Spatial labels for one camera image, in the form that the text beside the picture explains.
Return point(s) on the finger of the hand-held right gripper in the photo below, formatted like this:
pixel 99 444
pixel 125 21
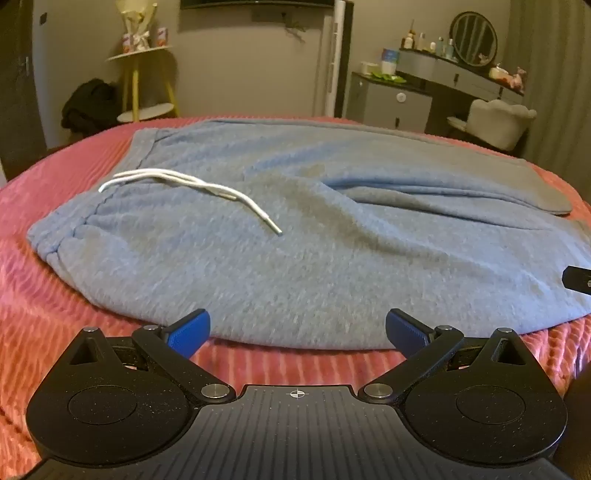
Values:
pixel 578 279

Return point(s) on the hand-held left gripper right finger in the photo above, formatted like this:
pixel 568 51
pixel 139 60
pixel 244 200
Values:
pixel 406 330

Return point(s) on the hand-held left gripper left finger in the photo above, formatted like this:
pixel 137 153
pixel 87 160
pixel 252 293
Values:
pixel 191 330

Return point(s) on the grey sweat pants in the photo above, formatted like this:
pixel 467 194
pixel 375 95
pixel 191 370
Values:
pixel 277 277

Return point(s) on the pink ribbed blanket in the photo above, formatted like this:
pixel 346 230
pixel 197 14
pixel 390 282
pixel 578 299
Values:
pixel 46 314

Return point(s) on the white upholstered chair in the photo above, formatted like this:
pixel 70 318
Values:
pixel 494 122

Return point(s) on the pink plush toy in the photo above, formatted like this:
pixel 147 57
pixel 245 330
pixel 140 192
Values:
pixel 518 78

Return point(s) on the grey cabinet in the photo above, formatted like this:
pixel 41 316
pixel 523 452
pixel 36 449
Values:
pixel 383 108

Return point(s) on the white round table yellow legs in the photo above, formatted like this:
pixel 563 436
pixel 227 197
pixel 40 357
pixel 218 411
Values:
pixel 143 112

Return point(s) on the grey dressing table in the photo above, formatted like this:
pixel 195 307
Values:
pixel 443 69

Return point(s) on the green leafy item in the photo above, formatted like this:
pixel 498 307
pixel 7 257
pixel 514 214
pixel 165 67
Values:
pixel 390 78

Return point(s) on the blue bottle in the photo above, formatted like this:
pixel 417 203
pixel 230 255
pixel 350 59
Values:
pixel 449 49

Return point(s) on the round black-framed mirror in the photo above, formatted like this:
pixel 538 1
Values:
pixel 473 37

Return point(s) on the small white box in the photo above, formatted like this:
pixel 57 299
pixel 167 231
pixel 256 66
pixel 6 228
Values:
pixel 369 68

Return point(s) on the blue white pack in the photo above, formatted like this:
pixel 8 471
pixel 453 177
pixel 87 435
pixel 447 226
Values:
pixel 389 62

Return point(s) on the white bottle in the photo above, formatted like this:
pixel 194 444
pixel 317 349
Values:
pixel 421 42

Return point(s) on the amber bottle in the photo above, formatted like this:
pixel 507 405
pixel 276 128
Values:
pixel 408 40

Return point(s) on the dark wooden door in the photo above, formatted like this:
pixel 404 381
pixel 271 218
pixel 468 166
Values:
pixel 18 92

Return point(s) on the red white can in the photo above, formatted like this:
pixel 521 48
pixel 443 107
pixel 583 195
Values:
pixel 125 41
pixel 161 36

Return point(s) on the wrapped flower bouquet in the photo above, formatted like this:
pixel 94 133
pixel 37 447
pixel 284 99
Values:
pixel 134 25

